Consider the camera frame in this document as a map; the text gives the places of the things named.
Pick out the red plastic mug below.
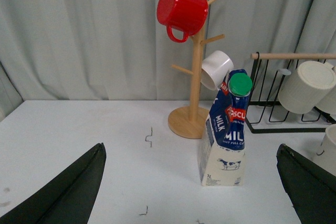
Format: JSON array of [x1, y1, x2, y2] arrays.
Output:
[[156, 0, 208, 43]]

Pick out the wooden mug tree stand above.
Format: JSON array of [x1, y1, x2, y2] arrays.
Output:
[[167, 0, 229, 139]]

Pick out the grey curtain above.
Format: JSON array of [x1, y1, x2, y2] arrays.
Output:
[[1, 0, 335, 118]]

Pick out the cream ribbed cup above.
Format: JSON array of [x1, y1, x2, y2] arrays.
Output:
[[278, 61, 335, 114]]

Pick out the cream cup behind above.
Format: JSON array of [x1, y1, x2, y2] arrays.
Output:
[[315, 62, 335, 114]]

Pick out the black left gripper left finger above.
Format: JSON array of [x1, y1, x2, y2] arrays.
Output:
[[1, 143, 107, 223]]

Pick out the white ceramic mug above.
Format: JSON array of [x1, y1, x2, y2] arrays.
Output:
[[201, 50, 234, 90]]

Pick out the black wire dish rack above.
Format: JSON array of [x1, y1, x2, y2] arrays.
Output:
[[246, 52, 335, 133]]

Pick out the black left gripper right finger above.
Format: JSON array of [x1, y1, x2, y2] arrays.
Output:
[[276, 144, 335, 223]]

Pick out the blue white milk carton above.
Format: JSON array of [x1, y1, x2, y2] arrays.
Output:
[[197, 69, 253, 186]]

